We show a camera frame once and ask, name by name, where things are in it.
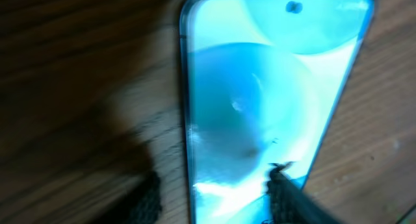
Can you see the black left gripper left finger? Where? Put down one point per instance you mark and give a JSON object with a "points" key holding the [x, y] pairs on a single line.
{"points": [[141, 206]]}

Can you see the blue Galaxy smartphone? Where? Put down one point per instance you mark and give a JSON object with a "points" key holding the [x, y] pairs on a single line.
{"points": [[260, 82]]}

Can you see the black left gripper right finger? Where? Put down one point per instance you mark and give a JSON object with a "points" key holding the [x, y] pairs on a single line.
{"points": [[288, 203]]}

